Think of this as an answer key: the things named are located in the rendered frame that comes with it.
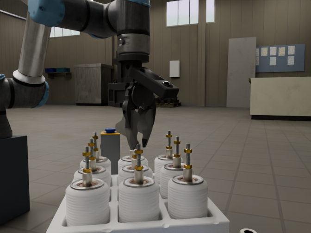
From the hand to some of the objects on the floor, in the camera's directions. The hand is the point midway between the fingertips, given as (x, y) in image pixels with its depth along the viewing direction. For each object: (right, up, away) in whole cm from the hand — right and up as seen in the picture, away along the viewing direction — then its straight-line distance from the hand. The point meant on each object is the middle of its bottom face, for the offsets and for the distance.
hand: (140, 143), depth 62 cm
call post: (-14, -31, +42) cm, 54 cm away
